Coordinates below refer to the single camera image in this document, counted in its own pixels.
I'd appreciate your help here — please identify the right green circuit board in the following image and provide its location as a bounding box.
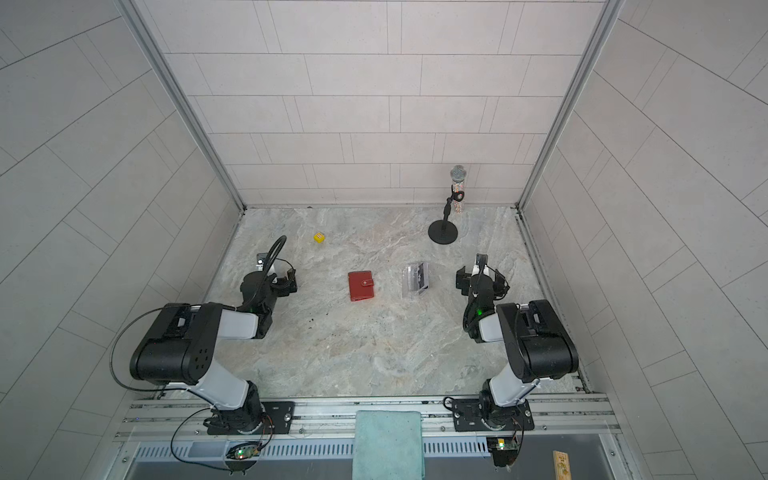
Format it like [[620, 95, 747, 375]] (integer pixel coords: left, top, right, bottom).
[[486, 437, 521, 468]]

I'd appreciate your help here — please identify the red leather card holder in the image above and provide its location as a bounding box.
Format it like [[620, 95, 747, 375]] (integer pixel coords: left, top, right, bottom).
[[348, 270, 375, 302]]

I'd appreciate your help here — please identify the aluminium mounting rail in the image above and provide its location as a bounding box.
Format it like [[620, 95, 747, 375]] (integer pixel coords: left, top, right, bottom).
[[108, 393, 621, 442]]

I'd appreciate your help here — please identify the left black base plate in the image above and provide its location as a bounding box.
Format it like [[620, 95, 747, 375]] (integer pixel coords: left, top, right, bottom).
[[203, 401, 296, 435]]

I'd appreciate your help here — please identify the teal folded cloth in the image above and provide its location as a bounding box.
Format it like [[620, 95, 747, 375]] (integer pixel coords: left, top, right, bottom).
[[352, 410, 425, 480]]

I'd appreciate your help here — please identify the wooden block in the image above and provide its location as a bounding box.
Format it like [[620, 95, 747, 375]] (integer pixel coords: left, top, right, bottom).
[[553, 451, 572, 480]]

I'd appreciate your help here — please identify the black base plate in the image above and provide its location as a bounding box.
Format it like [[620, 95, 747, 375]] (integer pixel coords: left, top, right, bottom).
[[203, 401, 296, 435], [442, 396, 535, 432]]

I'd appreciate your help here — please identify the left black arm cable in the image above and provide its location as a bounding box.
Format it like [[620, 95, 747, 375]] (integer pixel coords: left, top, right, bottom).
[[109, 235, 288, 472]]

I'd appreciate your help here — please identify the black microphone stand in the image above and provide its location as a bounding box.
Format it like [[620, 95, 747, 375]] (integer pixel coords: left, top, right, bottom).
[[428, 165, 467, 245]]

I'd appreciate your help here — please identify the clear case with credit cards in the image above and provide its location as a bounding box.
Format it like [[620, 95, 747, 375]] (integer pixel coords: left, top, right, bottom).
[[402, 261, 429, 297]]

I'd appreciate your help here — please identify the green circuit board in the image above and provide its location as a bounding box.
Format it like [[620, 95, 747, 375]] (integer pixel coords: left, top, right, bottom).
[[225, 441, 262, 461], [486, 437, 521, 468]]

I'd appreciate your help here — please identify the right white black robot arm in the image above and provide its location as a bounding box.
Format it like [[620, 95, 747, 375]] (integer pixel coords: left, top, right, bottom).
[[451, 254, 579, 431]]

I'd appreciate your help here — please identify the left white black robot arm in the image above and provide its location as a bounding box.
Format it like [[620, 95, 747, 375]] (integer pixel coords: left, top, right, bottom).
[[129, 268, 297, 435]]

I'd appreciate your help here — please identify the left green circuit board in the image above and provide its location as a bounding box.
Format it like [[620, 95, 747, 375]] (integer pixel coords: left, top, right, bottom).
[[225, 441, 262, 461]]

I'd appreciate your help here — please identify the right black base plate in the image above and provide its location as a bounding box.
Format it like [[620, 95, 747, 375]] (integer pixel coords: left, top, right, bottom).
[[442, 396, 535, 432]]

